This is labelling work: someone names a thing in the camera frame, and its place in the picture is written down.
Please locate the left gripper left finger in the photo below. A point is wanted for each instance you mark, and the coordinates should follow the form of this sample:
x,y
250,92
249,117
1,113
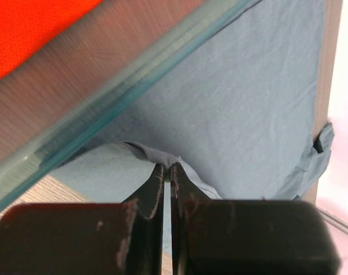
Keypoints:
x,y
86,238

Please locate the orange t-shirt in basket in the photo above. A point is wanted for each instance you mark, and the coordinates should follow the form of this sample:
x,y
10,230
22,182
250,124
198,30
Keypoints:
x,y
26,26

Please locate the blue-grey t-shirt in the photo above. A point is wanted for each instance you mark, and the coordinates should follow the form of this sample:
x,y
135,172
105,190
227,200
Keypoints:
x,y
237,114

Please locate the teal plastic basket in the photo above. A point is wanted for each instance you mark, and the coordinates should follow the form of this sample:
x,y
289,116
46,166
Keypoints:
x,y
81,80

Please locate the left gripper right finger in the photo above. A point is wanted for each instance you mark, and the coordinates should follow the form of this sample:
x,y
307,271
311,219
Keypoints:
x,y
213,236

